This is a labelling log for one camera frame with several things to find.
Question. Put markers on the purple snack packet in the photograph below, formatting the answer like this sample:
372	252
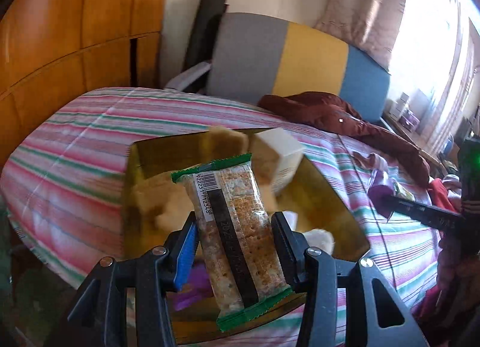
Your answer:
197	288

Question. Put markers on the purple candy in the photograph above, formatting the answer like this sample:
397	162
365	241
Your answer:
380	188

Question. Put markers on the pale round sponge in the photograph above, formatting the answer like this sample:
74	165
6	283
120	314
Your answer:
321	239

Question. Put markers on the orange wooden wardrobe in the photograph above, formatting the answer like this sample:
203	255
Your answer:
53	51

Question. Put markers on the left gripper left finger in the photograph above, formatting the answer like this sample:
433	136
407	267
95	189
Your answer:
98	316

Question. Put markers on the dark red jacket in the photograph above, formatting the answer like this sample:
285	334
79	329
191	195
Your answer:
328	112

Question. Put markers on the green cracker packet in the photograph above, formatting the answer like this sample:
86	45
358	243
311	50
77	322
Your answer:
235	234

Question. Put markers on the tan sponge block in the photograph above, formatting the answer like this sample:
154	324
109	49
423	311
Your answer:
221	143

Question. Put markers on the red cloth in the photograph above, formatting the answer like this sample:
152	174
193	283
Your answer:
445	194

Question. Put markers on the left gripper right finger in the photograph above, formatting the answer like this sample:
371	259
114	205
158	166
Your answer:
375	314

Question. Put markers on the gold tin tray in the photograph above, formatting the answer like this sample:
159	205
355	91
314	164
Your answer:
308	194

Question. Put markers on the black rolled mat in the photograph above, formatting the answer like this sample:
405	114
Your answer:
204	32

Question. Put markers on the grey yellow blue headboard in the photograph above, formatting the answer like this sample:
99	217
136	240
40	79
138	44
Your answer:
256	55

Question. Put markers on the pink patterned curtain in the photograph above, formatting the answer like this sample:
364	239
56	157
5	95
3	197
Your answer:
370	25

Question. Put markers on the white cardboard box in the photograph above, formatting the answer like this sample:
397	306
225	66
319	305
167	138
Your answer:
275	157

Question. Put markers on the striped bed cover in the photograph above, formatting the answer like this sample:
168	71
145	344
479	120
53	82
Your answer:
62	184

